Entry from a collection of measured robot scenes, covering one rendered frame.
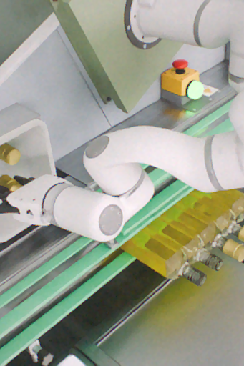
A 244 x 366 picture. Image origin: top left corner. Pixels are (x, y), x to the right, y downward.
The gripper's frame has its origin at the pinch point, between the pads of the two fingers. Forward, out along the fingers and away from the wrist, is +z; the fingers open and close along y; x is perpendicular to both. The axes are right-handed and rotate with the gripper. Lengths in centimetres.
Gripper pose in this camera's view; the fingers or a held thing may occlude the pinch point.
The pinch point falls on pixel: (13, 189)
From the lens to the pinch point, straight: 108.1
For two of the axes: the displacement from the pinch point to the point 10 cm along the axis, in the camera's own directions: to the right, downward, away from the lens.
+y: 7.0, -4.5, 5.6
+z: -6.8, -1.6, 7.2
